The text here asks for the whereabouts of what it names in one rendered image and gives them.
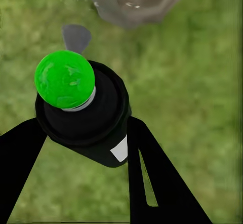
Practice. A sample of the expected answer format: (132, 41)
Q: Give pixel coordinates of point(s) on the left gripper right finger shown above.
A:
(176, 203)

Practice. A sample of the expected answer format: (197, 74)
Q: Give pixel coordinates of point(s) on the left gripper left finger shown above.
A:
(19, 149)

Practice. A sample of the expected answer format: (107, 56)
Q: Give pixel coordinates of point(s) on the pesticide atomizer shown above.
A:
(81, 104)

